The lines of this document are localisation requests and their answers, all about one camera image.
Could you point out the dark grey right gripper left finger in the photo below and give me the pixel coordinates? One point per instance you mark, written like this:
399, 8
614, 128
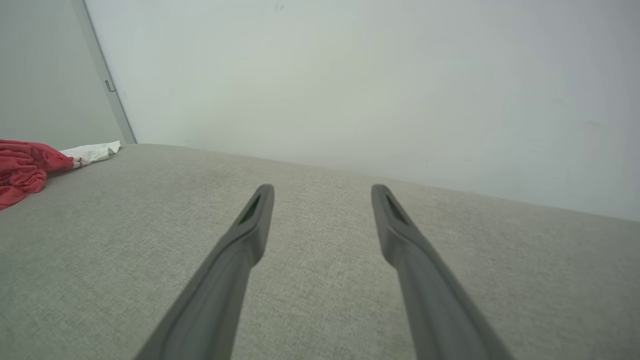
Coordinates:
225, 280

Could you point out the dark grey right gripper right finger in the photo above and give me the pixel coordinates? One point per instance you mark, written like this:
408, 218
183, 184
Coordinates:
430, 290

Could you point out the red Bulls basketball jersey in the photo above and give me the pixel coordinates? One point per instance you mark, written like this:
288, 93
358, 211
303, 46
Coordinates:
25, 165

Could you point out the small metal bracket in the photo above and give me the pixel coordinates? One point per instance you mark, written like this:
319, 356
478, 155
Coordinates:
109, 86

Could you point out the grey door frame strip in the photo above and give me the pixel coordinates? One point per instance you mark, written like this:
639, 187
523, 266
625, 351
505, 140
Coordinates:
103, 70

